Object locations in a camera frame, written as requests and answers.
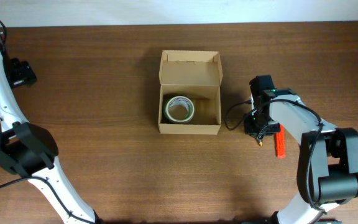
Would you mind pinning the green tape roll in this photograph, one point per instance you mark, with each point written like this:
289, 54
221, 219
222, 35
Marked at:
192, 109

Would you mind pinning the yellow black correction tape dispenser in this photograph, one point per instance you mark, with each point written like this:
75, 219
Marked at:
259, 139

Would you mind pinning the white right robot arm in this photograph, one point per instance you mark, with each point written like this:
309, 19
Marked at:
327, 173

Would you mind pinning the orange utility knife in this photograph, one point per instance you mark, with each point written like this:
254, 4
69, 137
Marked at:
279, 138

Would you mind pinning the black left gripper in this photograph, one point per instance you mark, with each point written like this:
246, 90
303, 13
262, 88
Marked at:
24, 74

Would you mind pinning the cardboard box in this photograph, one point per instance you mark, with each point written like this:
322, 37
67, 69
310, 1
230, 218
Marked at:
190, 92

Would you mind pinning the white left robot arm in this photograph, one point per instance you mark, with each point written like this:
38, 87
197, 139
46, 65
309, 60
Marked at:
29, 152

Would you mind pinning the white masking tape roll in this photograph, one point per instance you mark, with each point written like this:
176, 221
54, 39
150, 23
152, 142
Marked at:
171, 116

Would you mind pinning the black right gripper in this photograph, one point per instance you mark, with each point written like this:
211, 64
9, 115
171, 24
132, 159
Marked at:
248, 127

